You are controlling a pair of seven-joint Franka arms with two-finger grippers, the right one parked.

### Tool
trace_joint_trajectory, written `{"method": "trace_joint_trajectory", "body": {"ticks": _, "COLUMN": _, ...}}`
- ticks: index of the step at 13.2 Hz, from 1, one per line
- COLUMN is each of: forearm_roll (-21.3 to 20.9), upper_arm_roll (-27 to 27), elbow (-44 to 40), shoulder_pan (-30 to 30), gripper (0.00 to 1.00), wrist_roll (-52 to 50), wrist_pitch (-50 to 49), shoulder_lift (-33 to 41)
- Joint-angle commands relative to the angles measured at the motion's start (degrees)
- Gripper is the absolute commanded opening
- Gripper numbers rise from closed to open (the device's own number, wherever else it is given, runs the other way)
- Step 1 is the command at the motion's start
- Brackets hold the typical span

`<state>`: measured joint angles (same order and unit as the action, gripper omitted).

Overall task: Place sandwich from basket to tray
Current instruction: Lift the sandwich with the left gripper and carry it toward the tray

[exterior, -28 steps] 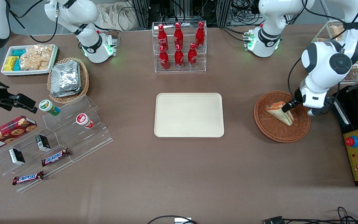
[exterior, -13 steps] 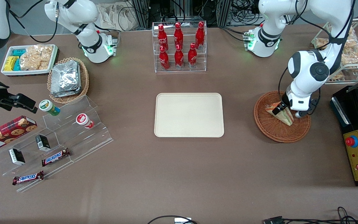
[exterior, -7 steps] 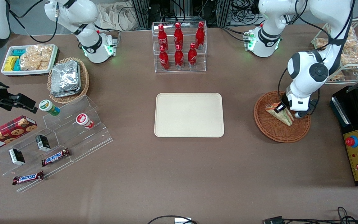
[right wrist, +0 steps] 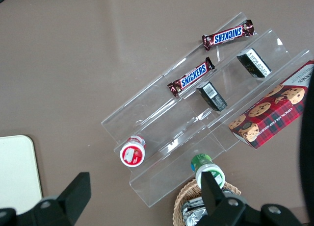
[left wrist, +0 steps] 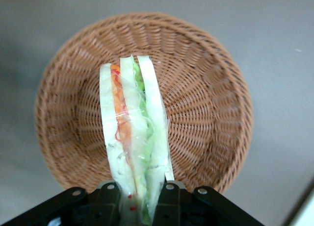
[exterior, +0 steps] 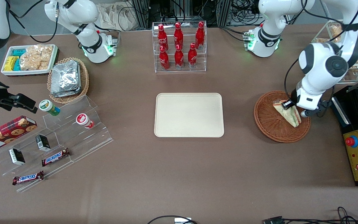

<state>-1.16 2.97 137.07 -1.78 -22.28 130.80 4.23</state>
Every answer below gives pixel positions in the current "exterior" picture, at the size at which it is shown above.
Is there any triangle sandwich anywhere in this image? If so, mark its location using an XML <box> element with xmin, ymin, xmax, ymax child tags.
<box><xmin>273</xmin><ymin>99</ymin><xmax>302</xmax><ymax>128</ymax></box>

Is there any white rectangular snack tray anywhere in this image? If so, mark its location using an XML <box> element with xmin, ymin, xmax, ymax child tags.
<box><xmin>1</xmin><ymin>44</ymin><xmax>58</xmax><ymax>76</ymax></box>

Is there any round brown wicker basket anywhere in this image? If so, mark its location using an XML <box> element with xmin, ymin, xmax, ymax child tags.
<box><xmin>254</xmin><ymin>91</ymin><xmax>311</xmax><ymax>143</ymax></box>

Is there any oval wicker basket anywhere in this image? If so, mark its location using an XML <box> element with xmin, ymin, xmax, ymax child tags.
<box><xmin>47</xmin><ymin>57</ymin><xmax>90</xmax><ymax>104</ymax></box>

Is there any cream plastic tray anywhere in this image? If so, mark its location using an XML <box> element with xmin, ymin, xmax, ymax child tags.
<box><xmin>154</xmin><ymin>92</ymin><xmax>225</xmax><ymax>138</ymax></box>

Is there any green lid snack cup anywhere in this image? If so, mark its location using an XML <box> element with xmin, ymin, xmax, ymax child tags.
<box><xmin>39</xmin><ymin>99</ymin><xmax>61</xmax><ymax>116</ymax></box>

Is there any red tartan cookie box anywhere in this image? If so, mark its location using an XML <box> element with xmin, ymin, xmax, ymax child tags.
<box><xmin>0</xmin><ymin>115</ymin><xmax>38</xmax><ymax>154</ymax></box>

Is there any yellow snack pack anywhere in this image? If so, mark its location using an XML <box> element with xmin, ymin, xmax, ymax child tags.
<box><xmin>4</xmin><ymin>56</ymin><xmax>20</xmax><ymax>72</ymax></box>

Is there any small black box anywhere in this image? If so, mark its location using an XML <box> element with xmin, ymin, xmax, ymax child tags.
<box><xmin>35</xmin><ymin>134</ymin><xmax>51</xmax><ymax>152</ymax></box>
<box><xmin>8</xmin><ymin>148</ymin><xmax>26</xmax><ymax>166</ymax></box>

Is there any silver foil packet stack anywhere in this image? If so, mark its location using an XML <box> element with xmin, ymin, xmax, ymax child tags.
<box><xmin>51</xmin><ymin>60</ymin><xmax>82</xmax><ymax>98</ymax></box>

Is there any clear bag of crackers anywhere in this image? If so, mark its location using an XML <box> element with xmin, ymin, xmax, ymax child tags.
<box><xmin>19</xmin><ymin>44</ymin><xmax>54</xmax><ymax>71</ymax></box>

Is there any red lid snack cup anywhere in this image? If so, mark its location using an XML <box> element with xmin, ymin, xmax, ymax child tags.
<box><xmin>76</xmin><ymin>113</ymin><xmax>94</xmax><ymax>129</ymax></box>

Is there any Snickers chocolate bar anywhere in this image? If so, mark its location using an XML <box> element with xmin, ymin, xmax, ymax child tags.
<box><xmin>41</xmin><ymin>148</ymin><xmax>71</xmax><ymax>167</ymax></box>
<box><xmin>12</xmin><ymin>170</ymin><xmax>44</xmax><ymax>186</ymax></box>

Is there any clear acrylic stepped stand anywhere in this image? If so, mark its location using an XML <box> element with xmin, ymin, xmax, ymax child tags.
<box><xmin>0</xmin><ymin>95</ymin><xmax>114</xmax><ymax>193</ymax></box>

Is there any black machine with yellow panel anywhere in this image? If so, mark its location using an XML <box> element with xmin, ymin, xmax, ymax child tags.
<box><xmin>330</xmin><ymin>85</ymin><xmax>358</xmax><ymax>187</ymax></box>

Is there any red cola bottle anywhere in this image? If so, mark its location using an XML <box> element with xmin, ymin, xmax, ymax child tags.
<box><xmin>173</xmin><ymin>22</ymin><xmax>184</xmax><ymax>50</ymax></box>
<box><xmin>174</xmin><ymin>44</ymin><xmax>185</xmax><ymax>70</ymax></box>
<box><xmin>187</xmin><ymin>43</ymin><xmax>198</xmax><ymax>68</ymax></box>
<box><xmin>195</xmin><ymin>21</ymin><xmax>205</xmax><ymax>50</ymax></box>
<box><xmin>159</xmin><ymin>46</ymin><xmax>170</xmax><ymax>71</ymax></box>
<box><xmin>157</xmin><ymin>24</ymin><xmax>169</xmax><ymax>52</ymax></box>

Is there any beige cloth bag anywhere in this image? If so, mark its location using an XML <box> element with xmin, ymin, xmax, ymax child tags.
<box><xmin>96</xmin><ymin>2</ymin><xmax>136</xmax><ymax>32</ymax></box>

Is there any clear acrylic bottle rack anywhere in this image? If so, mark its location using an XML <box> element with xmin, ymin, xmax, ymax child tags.
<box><xmin>152</xmin><ymin>21</ymin><xmax>208</xmax><ymax>73</ymax></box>

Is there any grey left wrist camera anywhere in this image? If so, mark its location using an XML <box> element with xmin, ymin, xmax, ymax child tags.
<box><xmin>300</xmin><ymin>100</ymin><xmax>330</xmax><ymax>118</ymax></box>

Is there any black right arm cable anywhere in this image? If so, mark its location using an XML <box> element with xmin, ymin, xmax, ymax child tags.
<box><xmin>9</xmin><ymin>0</ymin><xmax>58</xmax><ymax>43</ymax></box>

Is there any black arm base cable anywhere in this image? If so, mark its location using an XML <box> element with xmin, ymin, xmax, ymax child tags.
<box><xmin>219</xmin><ymin>26</ymin><xmax>248</xmax><ymax>43</ymax></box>

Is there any black cable bundle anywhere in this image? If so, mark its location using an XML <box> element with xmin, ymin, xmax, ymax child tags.
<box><xmin>230</xmin><ymin>0</ymin><xmax>265</xmax><ymax>27</ymax></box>

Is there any aluminium frame post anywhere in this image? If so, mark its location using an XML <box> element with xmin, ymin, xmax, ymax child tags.
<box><xmin>216</xmin><ymin>0</ymin><xmax>232</xmax><ymax>27</ymax></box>
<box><xmin>131</xmin><ymin>0</ymin><xmax>150</xmax><ymax>29</ymax></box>

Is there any black cable with black connector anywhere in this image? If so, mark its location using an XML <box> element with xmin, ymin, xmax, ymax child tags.
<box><xmin>263</xmin><ymin>206</ymin><xmax>358</xmax><ymax>224</ymax></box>

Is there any black cable with white plug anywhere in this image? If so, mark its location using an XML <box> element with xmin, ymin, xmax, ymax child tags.
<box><xmin>147</xmin><ymin>215</ymin><xmax>198</xmax><ymax>224</ymax></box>

